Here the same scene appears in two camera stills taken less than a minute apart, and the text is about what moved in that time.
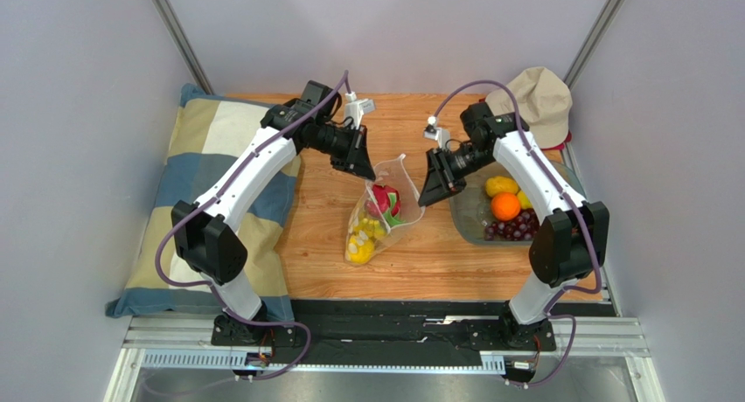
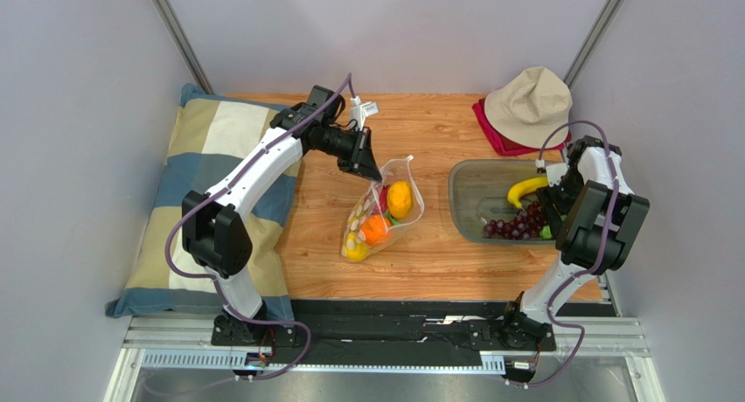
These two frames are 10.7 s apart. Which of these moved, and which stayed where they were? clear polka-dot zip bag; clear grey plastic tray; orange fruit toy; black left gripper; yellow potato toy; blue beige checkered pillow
Moved: yellow potato toy; orange fruit toy
Stayed: black left gripper; blue beige checkered pillow; clear polka-dot zip bag; clear grey plastic tray
